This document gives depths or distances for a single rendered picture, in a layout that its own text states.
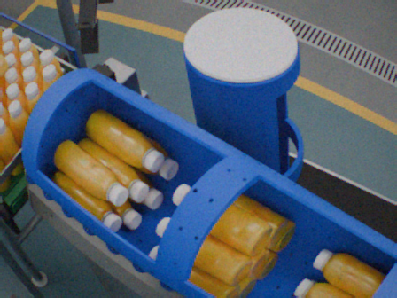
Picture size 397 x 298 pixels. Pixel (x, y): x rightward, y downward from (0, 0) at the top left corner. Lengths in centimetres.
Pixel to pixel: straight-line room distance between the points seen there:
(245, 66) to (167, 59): 153
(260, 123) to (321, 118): 118
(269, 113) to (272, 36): 19
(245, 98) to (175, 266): 55
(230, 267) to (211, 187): 15
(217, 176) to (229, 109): 49
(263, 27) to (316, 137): 114
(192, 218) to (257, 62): 56
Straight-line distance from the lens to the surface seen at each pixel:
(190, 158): 142
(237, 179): 115
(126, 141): 136
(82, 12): 92
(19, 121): 161
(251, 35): 165
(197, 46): 164
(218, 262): 118
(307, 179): 245
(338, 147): 273
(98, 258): 154
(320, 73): 299
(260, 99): 159
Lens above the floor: 217
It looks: 52 degrees down
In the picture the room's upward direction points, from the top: 11 degrees counter-clockwise
